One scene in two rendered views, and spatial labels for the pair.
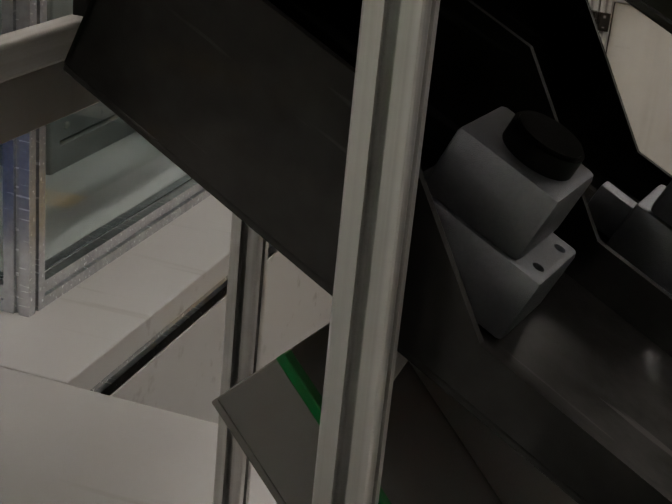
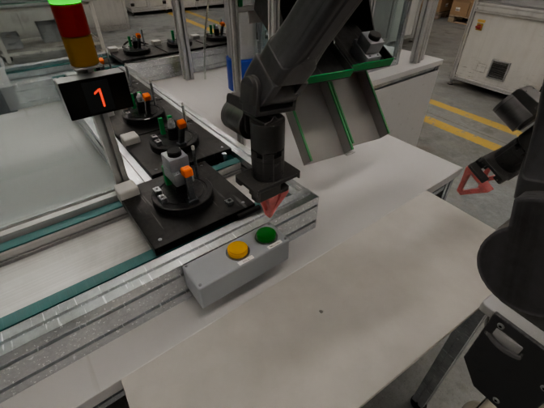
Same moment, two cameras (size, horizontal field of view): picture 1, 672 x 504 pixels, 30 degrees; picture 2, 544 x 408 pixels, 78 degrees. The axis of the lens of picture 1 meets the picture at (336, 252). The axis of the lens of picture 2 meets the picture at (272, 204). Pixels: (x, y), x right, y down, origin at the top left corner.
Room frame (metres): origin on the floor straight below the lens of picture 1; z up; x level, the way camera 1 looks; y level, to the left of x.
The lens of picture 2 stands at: (-0.31, -0.50, 1.45)
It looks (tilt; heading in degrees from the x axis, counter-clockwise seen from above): 38 degrees down; 36
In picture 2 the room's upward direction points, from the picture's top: straight up
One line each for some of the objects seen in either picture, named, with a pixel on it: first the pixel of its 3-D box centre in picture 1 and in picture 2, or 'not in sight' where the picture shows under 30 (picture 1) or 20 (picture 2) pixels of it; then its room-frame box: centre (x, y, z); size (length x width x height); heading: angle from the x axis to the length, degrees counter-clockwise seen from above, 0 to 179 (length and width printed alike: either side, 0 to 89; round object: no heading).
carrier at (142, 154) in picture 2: not in sight; (172, 130); (0.25, 0.25, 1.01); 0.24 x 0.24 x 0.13; 73
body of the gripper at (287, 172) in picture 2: not in sight; (267, 164); (0.10, -0.20, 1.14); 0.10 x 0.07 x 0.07; 163
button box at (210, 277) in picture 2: not in sight; (238, 261); (0.03, -0.17, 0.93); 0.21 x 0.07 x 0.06; 163
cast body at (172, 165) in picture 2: not in sight; (174, 162); (0.09, 0.05, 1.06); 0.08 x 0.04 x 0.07; 73
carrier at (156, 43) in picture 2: not in sight; (178, 36); (1.07, 1.13, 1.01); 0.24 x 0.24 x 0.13; 73
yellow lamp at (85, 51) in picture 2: not in sight; (81, 49); (0.03, 0.18, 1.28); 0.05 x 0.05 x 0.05
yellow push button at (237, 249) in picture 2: not in sight; (237, 251); (0.03, -0.17, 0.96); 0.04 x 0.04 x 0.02
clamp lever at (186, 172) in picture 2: not in sight; (187, 181); (0.07, 0.00, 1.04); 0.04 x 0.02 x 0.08; 73
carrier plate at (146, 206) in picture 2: not in sight; (184, 200); (0.09, 0.04, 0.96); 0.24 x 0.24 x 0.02; 73
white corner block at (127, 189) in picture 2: not in sight; (128, 193); (0.02, 0.16, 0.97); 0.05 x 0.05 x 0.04; 73
